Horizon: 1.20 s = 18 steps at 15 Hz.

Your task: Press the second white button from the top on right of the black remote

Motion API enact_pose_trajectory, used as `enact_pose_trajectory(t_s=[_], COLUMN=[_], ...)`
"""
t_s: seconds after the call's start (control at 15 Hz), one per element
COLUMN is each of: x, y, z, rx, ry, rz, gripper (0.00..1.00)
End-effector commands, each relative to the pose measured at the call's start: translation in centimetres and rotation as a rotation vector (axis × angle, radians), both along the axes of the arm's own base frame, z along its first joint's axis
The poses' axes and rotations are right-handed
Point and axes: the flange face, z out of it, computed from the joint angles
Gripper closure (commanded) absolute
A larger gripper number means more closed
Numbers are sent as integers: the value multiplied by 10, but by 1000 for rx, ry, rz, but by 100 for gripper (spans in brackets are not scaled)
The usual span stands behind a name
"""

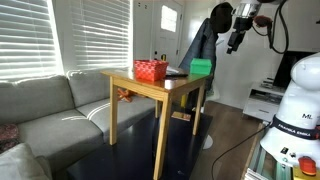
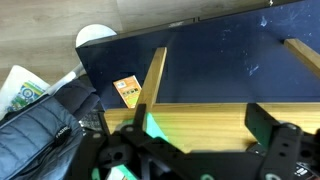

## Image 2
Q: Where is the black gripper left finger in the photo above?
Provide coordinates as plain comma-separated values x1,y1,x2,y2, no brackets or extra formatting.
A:
96,103,188,180

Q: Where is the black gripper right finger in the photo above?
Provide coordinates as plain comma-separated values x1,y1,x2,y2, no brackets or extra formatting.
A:
245,102,305,180

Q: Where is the light wooden side table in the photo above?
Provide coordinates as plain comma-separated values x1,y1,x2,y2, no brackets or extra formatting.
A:
103,38,320,155

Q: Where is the orange printed booklet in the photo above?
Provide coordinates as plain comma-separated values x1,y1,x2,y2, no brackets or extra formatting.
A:
112,74,143,110

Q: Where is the dark floor rug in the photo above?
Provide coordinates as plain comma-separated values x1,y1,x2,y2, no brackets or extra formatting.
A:
75,0,320,111

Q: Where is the white metal pole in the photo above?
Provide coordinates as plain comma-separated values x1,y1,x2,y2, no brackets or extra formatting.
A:
49,62,87,96

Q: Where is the blue grey puffer jacket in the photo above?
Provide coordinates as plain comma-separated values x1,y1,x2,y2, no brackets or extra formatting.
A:
0,79,101,180

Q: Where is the white round floor disc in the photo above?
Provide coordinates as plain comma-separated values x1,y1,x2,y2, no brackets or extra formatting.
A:
75,23,118,48

